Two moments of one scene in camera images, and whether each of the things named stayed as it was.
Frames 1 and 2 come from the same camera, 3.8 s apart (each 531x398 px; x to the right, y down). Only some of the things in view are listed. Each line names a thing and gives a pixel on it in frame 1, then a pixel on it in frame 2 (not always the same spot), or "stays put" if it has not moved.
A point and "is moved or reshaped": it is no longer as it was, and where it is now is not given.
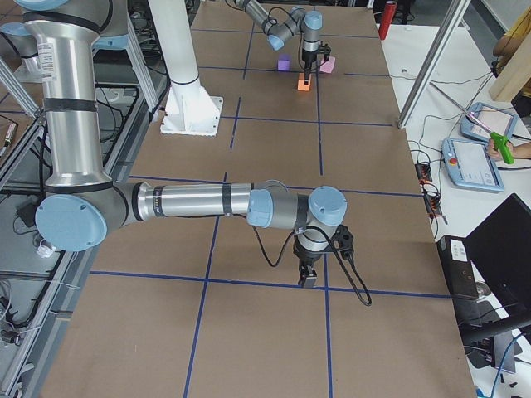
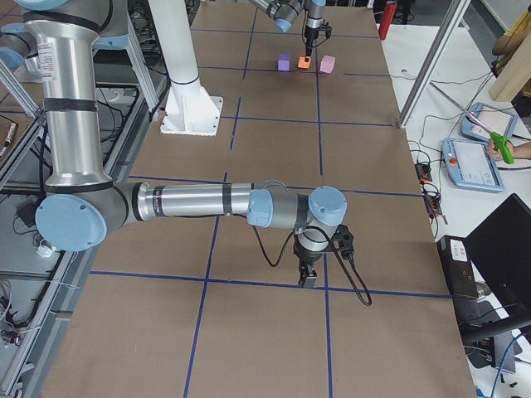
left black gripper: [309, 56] to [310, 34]
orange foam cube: [300, 83] is moved or reshaped
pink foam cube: [328, 66] stays put
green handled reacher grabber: [499, 140] stays put
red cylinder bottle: [387, 18] stays put
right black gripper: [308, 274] stays put
